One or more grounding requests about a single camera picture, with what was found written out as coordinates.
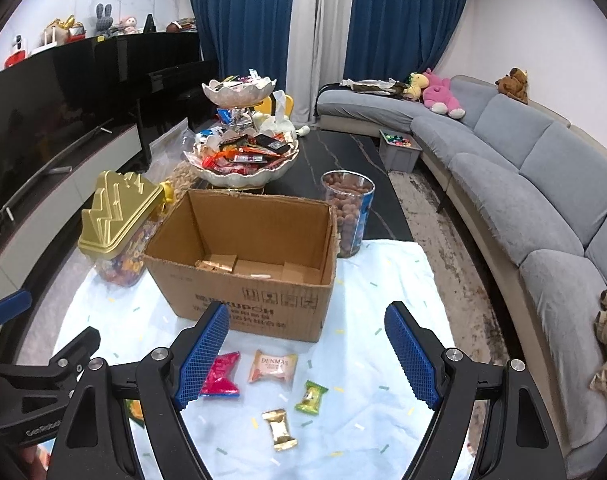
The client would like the magenta snack bag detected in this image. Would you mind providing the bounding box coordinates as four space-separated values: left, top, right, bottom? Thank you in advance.
200 352 240 398

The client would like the gold candy wrapper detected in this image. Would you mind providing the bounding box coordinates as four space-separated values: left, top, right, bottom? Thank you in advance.
262 408 298 452

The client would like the pink white Denman packet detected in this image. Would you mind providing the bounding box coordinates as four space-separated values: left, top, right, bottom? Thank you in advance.
248 350 298 387

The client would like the green yellow candy packet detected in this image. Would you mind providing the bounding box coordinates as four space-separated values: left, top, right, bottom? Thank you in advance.
294 380 328 416

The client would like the dark green snack bar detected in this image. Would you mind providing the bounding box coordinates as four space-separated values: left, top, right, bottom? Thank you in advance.
124 399 145 428

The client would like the orange biscuit packet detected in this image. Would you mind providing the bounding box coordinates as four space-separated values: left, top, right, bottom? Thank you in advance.
195 254 237 273

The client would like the white tv console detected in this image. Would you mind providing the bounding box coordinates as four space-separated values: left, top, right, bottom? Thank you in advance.
0 126 142 298

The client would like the gold lid candy jar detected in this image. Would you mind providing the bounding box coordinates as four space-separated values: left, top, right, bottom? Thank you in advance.
78 170 174 287

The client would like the light blue confetti cloth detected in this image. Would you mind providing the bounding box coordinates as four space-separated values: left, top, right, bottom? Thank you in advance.
52 237 477 480

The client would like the black television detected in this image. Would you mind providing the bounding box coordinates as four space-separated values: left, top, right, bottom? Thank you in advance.
0 37 134 211

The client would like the brown cardboard box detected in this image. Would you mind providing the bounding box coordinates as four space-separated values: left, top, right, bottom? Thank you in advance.
145 190 338 342

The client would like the grey curved sofa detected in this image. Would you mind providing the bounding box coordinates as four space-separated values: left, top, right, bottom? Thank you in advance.
315 76 607 479

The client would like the two tier snack bowl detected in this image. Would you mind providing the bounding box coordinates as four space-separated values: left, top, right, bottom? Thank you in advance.
183 70 309 190

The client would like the clear jar of chocolate balls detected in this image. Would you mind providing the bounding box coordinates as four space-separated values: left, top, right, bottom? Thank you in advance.
321 170 376 258

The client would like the grey bunny plush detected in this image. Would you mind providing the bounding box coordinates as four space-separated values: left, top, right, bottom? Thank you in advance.
95 3 113 36

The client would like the grey storage bin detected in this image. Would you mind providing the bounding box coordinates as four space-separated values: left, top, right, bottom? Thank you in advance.
379 130 423 174

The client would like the pink plush toy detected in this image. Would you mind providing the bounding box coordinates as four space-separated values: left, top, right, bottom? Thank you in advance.
423 68 466 120

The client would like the brown teddy bear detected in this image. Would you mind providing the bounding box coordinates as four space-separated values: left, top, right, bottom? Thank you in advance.
495 67 529 105

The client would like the yellow plush toy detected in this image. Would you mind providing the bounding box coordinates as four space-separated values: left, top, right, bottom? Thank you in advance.
403 73 430 102

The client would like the left blue curtain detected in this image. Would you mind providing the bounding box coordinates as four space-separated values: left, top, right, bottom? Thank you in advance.
190 0 292 90

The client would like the blue curtain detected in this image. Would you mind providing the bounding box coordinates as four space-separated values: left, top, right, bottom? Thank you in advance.
343 0 467 80
190 0 292 90

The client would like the white sheer curtain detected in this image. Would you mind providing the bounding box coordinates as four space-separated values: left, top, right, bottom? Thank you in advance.
285 0 352 125

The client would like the right blue curtain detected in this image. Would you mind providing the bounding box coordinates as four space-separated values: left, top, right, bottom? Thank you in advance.
343 0 467 80

